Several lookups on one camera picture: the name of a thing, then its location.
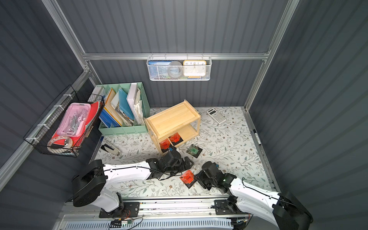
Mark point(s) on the black white stapler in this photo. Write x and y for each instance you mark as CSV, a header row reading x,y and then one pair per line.
x,y
110,149

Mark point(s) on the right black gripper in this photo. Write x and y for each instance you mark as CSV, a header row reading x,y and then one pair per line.
x,y
201,178

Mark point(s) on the green file organizer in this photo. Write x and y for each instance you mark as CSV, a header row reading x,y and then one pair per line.
x,y
111,105

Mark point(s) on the loose paper stack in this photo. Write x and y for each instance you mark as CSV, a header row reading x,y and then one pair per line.
x,y
138,107

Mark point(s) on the white calculator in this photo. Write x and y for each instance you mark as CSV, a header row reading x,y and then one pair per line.
x,y
216,116

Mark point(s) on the floral table mat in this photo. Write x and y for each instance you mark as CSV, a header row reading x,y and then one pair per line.
x,y
230,145

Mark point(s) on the teal folder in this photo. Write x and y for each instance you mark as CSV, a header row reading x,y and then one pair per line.
x,y
123,104

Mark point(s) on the green tea bag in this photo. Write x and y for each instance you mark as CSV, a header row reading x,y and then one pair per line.
x,y
194,150

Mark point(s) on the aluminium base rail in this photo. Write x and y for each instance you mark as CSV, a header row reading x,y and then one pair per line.
x,y
195,207

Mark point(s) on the pink plastic case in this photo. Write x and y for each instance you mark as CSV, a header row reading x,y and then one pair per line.
x,y
74,120

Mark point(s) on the white binder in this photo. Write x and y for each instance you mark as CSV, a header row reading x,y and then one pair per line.
x,y
131,97

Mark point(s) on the black marker pen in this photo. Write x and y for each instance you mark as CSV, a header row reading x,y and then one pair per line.
x,y
257,137

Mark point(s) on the wooden two-tier shelf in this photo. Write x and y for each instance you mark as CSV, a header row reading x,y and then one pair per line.
x,y
182,119

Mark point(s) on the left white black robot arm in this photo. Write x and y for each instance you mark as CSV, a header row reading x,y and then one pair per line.
x,y
91,185

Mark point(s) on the white wire wall basket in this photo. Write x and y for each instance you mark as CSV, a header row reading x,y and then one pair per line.
x,y
208,59

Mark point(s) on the blue books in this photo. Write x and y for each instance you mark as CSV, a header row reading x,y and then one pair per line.
x,y
107,119

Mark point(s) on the yellow white clock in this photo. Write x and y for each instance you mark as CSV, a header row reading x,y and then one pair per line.
x,y
194,68

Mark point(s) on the grey tape roll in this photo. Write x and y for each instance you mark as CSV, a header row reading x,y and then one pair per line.
x,y
175,70

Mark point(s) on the black wire basket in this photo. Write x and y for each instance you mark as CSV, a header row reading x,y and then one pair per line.
x,y
43,130

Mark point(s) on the clear tape roll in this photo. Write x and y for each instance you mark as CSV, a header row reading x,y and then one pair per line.
x,y
60,144

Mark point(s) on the red tea bag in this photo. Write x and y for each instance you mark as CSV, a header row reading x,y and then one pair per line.
x,y
175,139
165,145
188,178

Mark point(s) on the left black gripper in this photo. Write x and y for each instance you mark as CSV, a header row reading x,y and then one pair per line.
x,y
182,163

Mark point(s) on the blue box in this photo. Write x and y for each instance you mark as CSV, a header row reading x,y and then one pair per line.
x,y
158,69

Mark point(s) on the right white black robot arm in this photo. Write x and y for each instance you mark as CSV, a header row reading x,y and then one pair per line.
x,y
284,211

